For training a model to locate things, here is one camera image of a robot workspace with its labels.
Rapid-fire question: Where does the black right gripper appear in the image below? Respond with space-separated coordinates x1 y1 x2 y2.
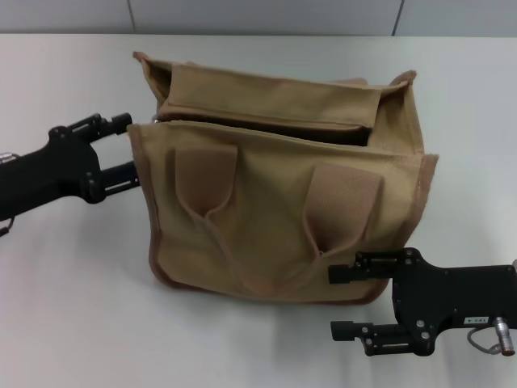
327 247 517 357

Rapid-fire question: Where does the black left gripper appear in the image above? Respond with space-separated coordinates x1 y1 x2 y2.
0 112 141 221

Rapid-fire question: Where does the khaki canvas food bag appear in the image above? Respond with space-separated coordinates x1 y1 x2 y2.
127 50 439 303

